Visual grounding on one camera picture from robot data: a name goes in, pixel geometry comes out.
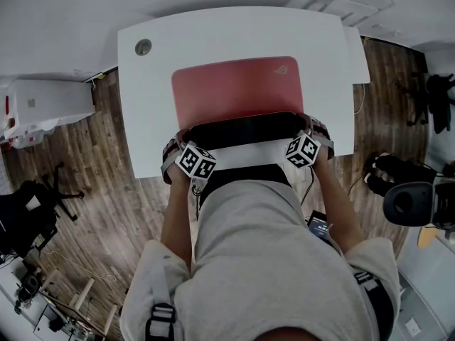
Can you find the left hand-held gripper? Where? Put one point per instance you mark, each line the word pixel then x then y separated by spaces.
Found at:
pixel 195 162

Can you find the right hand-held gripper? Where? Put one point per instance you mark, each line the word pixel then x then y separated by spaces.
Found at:
pixel 302 149

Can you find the red desk mat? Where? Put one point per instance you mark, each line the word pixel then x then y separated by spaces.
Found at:
pixel 234 87

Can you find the person's left forearm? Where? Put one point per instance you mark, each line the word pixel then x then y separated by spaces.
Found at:
pixel 176 219

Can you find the person's right forearm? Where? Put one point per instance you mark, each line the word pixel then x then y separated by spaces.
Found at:
pixel 337 204

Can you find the person's right hand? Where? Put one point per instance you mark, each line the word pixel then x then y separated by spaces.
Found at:
pixel 320 130

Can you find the person's left hand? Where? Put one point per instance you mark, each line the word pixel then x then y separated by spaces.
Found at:
pixel 172 149

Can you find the white table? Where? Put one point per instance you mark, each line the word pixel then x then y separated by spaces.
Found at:
pixel 149 94

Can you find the person's black trousers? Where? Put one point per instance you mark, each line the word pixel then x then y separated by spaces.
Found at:
pixel 245 174

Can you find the white chair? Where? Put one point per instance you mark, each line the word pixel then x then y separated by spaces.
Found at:
pixel 357 55

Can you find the black device with screen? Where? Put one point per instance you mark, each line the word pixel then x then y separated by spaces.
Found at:
pixel 320 226

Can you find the grey rimmed black seat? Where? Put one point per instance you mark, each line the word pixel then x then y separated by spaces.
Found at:
pixel 403 202

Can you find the black office chair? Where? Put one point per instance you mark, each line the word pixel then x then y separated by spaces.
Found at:
pixel 440 101
pixel 21 211

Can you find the white cabinet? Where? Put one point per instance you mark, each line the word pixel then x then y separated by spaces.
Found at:
pixel 53 101

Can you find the person's grey shirt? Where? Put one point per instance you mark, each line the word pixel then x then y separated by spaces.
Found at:
pixel 263 261

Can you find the yellow round table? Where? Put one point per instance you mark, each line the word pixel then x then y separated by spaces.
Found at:
pixel 430 238

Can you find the white socket plate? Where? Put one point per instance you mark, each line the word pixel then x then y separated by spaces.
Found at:
pixel 413 327

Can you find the white cluttered workbench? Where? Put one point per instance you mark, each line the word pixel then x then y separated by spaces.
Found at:
pixel 14 297

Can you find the wooden frame stand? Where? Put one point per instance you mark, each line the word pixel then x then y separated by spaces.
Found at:
pixel 85 290

